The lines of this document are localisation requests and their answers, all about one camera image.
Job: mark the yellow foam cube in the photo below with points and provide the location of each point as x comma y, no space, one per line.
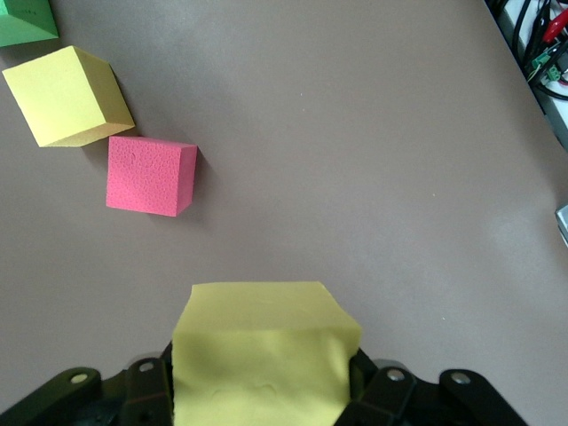
262,355
62,97

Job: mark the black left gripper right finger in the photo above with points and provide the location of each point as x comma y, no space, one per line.
421,404

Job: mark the grey metal bracket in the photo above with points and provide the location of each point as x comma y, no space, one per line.
562,226

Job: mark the red foam cube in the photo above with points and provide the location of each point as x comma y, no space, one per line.
146,175

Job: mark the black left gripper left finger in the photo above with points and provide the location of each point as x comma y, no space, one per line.
111,399

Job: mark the green foam cube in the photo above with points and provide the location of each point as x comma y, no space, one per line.
22,22

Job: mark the green terminal connector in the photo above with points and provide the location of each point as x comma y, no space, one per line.
542,59
554,74

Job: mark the brown table mat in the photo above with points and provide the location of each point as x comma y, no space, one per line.
355,177

